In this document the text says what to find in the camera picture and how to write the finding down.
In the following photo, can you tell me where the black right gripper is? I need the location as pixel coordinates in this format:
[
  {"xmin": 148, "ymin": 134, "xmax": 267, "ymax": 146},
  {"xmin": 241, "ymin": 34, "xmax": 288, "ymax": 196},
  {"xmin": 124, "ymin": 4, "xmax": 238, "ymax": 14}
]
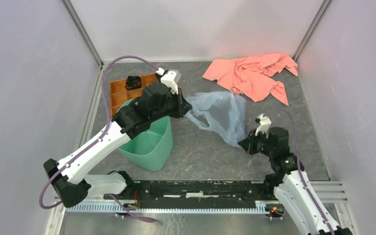
[{"xmin": 237, "ymin": 127, "xmax": 275, "ymax": 157}]

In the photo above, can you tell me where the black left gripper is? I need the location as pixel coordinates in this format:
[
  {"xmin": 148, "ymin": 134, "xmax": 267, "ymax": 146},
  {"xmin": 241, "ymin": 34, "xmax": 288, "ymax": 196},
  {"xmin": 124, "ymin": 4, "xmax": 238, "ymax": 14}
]
[{"xmin": 150, "ymin": 87, "xmax": 192, "ymax": 122}]

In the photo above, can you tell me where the translucent blue trash bag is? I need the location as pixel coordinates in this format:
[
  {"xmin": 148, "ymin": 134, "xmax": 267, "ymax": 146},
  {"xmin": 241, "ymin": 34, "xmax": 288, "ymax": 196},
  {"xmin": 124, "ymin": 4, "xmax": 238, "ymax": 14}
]
[{"xmin": 186, "ymin": 91, "xmax": 246, "ymax": 147}]

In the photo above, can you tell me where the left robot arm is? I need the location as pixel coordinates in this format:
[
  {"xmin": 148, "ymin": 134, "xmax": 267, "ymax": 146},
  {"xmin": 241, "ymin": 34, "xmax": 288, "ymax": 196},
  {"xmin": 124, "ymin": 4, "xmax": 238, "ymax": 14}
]
[{"xmin": 39, "ymin": 82, "xmax": 192, "ymax": 209}]

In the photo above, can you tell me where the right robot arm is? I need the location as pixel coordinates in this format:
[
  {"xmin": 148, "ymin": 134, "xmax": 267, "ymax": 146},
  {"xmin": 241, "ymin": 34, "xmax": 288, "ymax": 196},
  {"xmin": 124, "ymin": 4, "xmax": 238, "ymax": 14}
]
[{"xmin": 239, "ymin": 127, "xmax": 352, "ymax": 235}]

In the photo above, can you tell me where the green plastic trash bin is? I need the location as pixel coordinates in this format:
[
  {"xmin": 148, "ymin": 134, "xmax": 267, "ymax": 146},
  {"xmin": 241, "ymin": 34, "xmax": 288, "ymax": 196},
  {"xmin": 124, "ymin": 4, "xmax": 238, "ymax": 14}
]
[{"xmin": 118, "ymin": 117, "xmax": 173, "ymax": 171}]

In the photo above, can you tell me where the black trash bag roll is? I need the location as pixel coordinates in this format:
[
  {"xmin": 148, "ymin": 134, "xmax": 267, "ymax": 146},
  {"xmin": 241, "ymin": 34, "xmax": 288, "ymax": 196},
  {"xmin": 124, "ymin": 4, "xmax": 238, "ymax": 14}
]
[{"xmin": 125, "ymin": 76, "xmax": 142, "ymax": 91}]

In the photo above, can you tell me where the orange compartment tray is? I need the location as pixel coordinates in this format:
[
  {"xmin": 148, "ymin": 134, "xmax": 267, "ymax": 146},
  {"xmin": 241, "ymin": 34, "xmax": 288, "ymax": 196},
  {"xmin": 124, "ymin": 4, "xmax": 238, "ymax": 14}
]
[{"xmin": 110, "ymin": 74, "xmax": 157, "ymax": 116}]

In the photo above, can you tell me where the pink cloth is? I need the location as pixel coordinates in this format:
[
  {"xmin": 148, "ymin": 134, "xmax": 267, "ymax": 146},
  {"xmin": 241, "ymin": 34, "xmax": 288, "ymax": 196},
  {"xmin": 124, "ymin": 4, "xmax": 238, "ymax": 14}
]
[{"xmin": 202, "ymin": 53, "xmax": 298, "ymax": 106}]

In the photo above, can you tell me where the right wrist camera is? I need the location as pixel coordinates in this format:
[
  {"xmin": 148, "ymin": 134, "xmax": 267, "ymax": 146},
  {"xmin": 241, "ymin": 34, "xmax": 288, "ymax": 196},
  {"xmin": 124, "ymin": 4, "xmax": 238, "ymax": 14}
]
[{"xmin": 255, "ymin": 114, "xmax": 272, "ymax": 136}]

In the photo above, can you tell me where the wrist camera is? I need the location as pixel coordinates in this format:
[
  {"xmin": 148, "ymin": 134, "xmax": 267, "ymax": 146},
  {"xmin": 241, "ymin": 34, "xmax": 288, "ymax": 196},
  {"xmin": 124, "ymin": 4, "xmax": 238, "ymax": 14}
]
[
  {"xmin": 160, "ymin": 70, "xmax": 182, "ymax": 94},
  {"xmin": 255, "ymin": 114, "xmax": 272, "ymax": 136}
]

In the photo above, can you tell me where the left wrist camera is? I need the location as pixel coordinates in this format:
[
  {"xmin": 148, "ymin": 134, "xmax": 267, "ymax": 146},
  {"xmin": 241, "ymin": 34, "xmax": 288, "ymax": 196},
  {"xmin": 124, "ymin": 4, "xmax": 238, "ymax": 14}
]
[{"xmin": 160, "ymin": 70, "xmax": 182, "ymax": 94}]

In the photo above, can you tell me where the white toothed cable strip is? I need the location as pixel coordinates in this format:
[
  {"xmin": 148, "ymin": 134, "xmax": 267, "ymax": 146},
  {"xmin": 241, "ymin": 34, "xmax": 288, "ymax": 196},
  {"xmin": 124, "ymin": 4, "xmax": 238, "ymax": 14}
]
[{"xmin": 66, "ymin": 201, "xmax": 268, "ymax": 214}]

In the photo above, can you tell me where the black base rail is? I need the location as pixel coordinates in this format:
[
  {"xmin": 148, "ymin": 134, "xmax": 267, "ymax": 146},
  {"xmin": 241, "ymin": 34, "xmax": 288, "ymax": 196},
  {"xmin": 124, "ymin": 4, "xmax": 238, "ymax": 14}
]
[{"xmin": 113, "ymin": 180, "xmax": 275, "ymax": 209}]

